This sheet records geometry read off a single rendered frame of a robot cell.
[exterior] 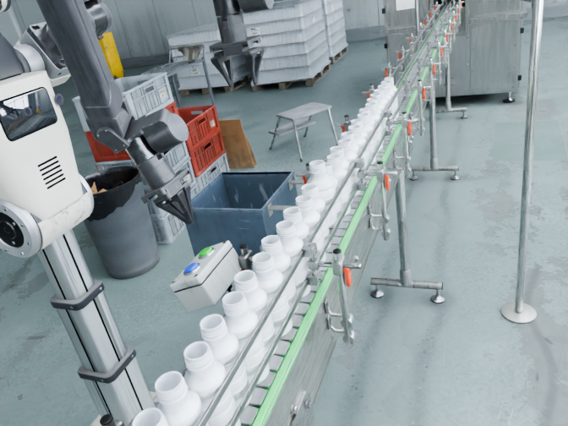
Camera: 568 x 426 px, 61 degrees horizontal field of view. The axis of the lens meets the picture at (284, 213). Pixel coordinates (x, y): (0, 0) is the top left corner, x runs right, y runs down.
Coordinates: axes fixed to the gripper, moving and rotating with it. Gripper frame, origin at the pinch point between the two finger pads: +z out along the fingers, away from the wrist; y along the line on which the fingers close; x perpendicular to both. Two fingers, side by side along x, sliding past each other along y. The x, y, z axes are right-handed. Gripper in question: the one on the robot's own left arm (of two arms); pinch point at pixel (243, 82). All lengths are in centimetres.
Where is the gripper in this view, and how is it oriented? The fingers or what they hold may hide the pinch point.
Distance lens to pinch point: 115.7
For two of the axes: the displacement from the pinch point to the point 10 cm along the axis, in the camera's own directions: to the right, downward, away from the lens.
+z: 1.7, 8.8, 4.4
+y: -9.2, -0.2, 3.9
